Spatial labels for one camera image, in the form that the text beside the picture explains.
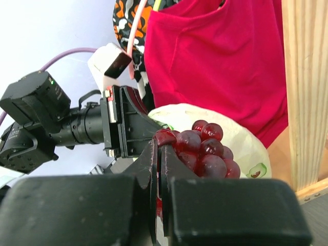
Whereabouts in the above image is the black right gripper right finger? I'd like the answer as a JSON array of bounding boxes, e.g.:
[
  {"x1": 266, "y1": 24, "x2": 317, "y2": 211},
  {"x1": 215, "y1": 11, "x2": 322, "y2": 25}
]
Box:
[{"x1": 159, "y1": 145, "x2": 313, "y2": 245}]

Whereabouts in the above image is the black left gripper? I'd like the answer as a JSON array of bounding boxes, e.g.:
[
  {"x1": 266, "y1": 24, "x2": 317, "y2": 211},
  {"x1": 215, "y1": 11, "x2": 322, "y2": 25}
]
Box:
[{"x1": 49, "y1": 86, "x2": 161, "y2": 158}]

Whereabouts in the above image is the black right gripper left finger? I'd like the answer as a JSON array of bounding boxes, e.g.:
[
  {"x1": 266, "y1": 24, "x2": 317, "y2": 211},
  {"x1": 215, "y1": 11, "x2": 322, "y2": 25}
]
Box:
[{"x1": 1, "y1": 140, "x2": 158, "y2": 245}]

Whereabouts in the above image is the pink clothes hanger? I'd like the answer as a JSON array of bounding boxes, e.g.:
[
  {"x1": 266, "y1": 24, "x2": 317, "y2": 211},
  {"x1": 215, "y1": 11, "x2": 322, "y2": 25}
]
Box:
[{"x1": 127, "y1": 0, "x2": 147, "y2": 82}]

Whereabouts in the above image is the green clothes hanger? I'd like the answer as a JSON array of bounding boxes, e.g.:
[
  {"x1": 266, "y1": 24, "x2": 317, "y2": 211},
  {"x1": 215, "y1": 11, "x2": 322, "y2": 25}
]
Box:
[{"x1": 153, "y1": 0, "x2": 162, "y2": 12}]

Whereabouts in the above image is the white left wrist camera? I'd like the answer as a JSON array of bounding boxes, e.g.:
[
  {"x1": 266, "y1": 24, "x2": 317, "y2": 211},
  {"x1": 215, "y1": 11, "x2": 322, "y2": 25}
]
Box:
[{"x1": 87, "y1": 43, "x2": 132, "y2": 92}]

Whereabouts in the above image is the green avocado print plastic bag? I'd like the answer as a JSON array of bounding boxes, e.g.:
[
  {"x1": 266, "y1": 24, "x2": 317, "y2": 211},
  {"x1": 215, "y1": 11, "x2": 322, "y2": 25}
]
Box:
[{"x1": 148, "y1": 104, "x2": 272, "y2": 178}]

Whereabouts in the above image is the black white patterned garment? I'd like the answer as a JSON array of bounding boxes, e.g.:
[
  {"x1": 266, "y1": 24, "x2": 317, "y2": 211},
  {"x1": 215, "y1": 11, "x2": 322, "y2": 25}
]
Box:
[{"x1": 132, "y1": 45, "x2": 154, "y2": 107}]

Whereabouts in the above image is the magenta red shirt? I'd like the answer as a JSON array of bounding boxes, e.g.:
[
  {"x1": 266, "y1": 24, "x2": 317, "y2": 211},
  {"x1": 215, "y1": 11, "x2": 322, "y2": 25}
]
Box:
[{"x1": 144, "y1": 0, "x2": 288, "y2": 147}]

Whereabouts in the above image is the red grape bunch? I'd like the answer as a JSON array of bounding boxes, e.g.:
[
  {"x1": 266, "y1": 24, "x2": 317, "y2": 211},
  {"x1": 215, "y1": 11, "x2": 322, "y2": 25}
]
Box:
[{"x1": 153, "y1": 119, "x2": 241, "y2": 179}]

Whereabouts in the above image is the wooden clothes rack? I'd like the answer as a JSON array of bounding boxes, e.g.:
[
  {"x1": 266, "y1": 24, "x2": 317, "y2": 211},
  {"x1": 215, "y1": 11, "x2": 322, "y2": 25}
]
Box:
[{"x1": 268, "y1": 1, "x2": 327, "y2": 203}]

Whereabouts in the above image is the orange black patterned garment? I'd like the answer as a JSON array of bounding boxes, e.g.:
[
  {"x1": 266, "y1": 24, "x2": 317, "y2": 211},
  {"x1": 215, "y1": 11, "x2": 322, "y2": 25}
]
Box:
[{"x1": 112, "y1": 0, "x2": 185, "y2": 52}]

